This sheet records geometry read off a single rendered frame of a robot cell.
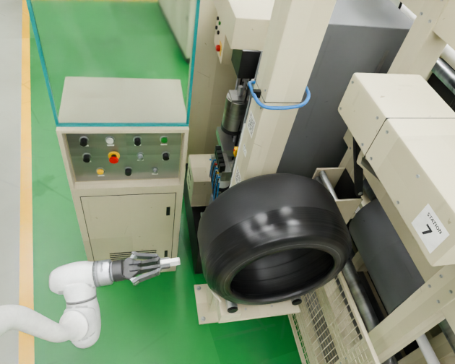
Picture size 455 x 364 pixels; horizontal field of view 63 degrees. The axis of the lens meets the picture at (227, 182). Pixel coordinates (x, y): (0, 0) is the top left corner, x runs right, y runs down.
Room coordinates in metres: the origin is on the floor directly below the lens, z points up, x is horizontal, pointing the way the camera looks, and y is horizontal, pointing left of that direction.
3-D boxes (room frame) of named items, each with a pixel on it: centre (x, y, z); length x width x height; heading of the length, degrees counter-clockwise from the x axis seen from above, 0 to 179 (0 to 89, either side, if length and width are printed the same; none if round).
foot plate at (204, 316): (1.12, -0.10, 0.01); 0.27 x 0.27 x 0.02; 20
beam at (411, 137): (0.87, -0.53, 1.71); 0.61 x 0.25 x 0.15; 20
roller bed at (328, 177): (1.22, -0.49, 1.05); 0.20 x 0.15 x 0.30; 20
